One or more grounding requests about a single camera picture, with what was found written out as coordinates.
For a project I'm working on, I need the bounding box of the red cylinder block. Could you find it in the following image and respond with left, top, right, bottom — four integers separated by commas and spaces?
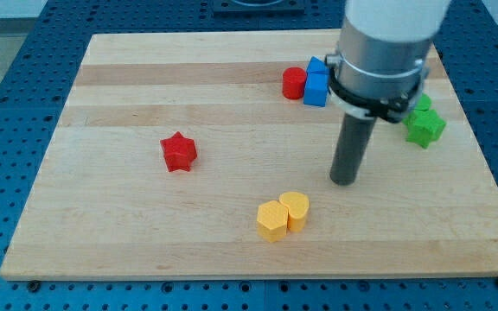
282, 67, 307, 99

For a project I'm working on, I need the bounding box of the wooden board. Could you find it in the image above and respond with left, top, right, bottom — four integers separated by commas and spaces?
0, 29, 498, 281

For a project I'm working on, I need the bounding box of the yellow hexagon block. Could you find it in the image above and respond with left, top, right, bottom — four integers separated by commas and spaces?
257, 200, 288, 243

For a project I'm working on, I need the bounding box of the blue cube block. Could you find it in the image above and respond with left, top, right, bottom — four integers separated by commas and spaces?
303, 73, 329, 107

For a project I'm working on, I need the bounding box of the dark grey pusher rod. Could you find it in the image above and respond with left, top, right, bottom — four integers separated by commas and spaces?
329, 114, 376, 186

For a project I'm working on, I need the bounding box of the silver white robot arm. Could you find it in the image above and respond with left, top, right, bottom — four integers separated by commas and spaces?
325, 0, 450, 124

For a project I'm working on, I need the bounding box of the yellow heart block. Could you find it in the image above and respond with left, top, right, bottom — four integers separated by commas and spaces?
279, 192, 310, 232

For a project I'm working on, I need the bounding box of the blue triangle block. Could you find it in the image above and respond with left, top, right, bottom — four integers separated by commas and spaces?
306, 56, 329, 75

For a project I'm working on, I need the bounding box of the red star block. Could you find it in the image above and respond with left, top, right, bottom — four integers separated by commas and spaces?
160, 131, 197, 172

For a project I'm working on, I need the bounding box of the green star block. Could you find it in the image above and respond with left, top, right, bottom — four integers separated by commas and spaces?
403, 110, 446, 149

